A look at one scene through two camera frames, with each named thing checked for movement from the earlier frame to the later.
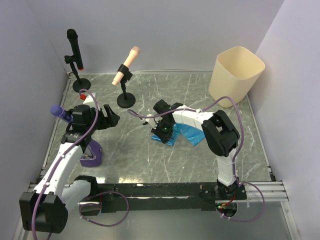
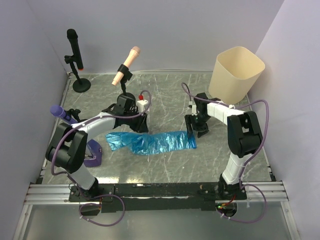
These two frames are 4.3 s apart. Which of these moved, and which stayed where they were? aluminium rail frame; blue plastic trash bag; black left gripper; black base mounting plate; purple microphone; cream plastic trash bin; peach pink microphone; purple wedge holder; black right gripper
Moved: blue plastic trash bag; black right gripper; black left gripper
Stayed: aluminium rail frame; black base mounting plate; purple microphone; purple wedge holder; peach pink microphone; cream plastic trash bin
